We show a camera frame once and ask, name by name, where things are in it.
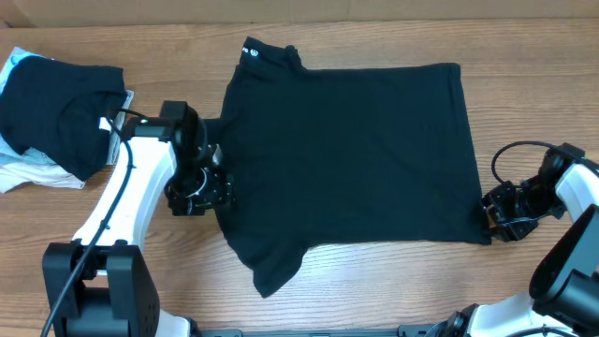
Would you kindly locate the brown cardboard backboard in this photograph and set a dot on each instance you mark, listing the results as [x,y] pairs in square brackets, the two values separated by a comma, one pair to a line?
[75,13]

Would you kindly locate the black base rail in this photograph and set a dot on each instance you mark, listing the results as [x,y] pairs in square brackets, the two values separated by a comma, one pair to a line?
[400,331]

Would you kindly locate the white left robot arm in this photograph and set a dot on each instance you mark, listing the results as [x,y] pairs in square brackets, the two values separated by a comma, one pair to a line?
[98,284]

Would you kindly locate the black t-shirt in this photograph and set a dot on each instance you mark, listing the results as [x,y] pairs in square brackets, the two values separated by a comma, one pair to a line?
[332,156]

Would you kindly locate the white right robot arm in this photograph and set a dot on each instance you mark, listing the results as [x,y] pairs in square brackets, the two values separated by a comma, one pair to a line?
[562,298]

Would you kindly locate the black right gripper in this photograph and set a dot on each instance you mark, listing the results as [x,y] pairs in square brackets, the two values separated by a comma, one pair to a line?
[494,213]

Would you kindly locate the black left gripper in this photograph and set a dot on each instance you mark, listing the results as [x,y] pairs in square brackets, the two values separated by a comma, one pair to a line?
[221,194]

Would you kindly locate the folded white garment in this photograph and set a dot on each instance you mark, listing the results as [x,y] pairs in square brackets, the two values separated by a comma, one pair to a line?
[28,173]

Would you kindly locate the folded dark navy shirt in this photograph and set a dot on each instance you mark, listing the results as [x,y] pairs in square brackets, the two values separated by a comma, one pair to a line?
[98,91]

